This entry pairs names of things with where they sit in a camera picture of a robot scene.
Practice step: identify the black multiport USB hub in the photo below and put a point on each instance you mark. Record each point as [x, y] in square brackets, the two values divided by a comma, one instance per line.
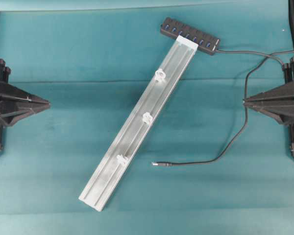
[206, 42]

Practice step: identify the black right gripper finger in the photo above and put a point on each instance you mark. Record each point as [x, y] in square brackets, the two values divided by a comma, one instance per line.
[279, 118]
[285, 91]

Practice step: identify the long aluminium rail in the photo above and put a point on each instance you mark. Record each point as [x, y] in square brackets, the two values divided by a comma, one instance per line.
[125, 145]

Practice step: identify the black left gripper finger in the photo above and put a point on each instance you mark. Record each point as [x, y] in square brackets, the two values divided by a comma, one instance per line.
[11, 115]
[11, 92]

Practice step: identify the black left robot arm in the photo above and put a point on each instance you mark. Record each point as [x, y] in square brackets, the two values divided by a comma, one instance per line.
[4, 75]

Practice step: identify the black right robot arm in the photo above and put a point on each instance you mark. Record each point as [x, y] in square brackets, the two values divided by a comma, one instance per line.
[278, 103]

